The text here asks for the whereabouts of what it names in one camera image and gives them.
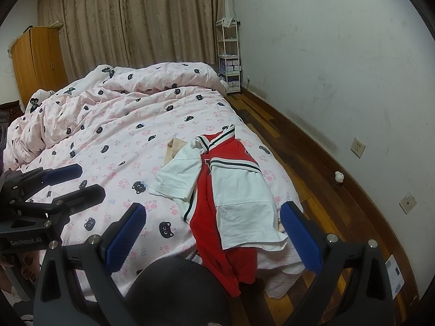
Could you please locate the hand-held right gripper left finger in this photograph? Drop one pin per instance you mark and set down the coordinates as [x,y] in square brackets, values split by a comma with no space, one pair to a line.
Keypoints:
[125,237]

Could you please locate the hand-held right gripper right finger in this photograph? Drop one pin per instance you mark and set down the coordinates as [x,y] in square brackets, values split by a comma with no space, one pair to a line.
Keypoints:
[302,241]

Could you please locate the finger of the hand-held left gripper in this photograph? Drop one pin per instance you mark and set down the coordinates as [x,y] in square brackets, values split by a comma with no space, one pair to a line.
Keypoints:
[64,173]
[88,193]

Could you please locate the red and white jersey shirt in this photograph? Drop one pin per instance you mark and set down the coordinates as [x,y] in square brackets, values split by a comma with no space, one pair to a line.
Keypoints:
[234,156]

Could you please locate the pink cat print bed sheet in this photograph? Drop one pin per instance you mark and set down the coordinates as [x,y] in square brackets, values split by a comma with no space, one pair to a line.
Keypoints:
[119,163]

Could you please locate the small white figurine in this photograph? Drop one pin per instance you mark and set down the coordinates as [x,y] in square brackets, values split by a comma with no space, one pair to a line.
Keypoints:
[339,177]

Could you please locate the black office chair back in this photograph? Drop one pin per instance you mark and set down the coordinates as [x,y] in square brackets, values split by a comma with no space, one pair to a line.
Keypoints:
[176,295]

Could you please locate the beige garment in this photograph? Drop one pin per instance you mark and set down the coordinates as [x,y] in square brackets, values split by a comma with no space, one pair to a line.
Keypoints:
[176,147]

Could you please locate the pink cat print quilt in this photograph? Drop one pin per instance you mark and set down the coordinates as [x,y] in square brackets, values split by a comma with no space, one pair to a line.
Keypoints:
[136,85]

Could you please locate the wooden wardrobe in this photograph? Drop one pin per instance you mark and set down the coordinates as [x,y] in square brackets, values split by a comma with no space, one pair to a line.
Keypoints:
[37,61]

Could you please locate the beige curtain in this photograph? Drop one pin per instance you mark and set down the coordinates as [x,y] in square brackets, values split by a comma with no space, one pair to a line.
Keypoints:
[136,23]

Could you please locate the blue white box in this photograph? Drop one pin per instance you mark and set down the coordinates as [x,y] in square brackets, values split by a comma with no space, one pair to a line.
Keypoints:
[233,82]
[229,65]

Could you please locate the white shelf rack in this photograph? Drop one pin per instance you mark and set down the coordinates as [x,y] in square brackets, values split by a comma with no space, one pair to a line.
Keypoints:
[229,39]

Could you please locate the beige wall socket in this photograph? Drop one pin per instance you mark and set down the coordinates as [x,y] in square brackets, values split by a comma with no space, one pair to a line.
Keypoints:
[358,147]
[407,203]

